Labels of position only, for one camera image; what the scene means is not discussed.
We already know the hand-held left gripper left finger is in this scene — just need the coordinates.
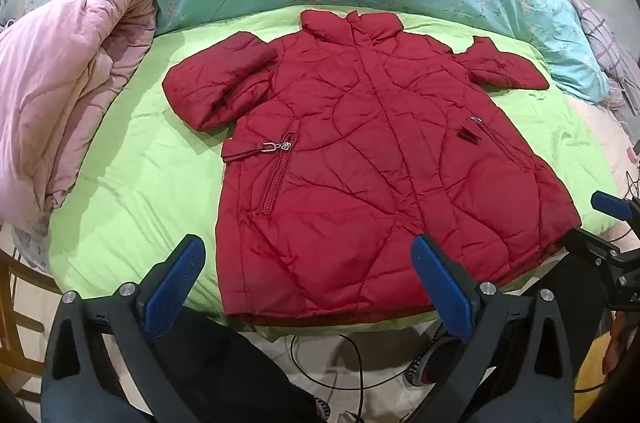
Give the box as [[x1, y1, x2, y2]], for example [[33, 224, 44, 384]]
[[40, 234, 211, 423]]

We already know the pink quilt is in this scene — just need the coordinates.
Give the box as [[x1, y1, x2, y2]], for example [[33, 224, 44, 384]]
[[0, 0, 160, 224]]

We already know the black floor cable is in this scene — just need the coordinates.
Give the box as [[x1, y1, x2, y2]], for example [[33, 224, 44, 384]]
[[290, 333, 416, 404]]

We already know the pink plaid cloth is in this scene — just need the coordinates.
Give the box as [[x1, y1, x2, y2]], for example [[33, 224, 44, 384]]
[[570, 0, 640, 104]]

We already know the person's black trouser leg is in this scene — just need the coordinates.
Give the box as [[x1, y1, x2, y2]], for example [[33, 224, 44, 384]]
[[150, 303, 321, 423]]

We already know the red quilted jacket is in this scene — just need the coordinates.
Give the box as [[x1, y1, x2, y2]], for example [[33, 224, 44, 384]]
[[162, 9, 583, 331]]

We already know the green bed sheet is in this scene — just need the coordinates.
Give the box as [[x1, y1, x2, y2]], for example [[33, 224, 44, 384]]
[[47, 5, 626, 344]]

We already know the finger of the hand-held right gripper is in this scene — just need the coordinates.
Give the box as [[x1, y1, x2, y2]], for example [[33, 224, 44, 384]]
[[564, 227, 640, 275], [590, 190, 640, 222]]

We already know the wooden chair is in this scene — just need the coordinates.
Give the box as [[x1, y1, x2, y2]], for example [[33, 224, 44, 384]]
[[0, 248, 66, 404]]

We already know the person's shoe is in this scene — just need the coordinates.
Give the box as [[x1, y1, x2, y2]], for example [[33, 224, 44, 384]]
[[402, 323, 451, 389]]

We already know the pale pink sheet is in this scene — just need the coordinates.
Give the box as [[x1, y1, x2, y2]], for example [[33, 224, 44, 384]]
[[567, 95, 640, 204]]

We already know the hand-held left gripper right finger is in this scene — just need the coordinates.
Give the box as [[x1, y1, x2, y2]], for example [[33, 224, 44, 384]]
[[410, 233, 576, 423]]

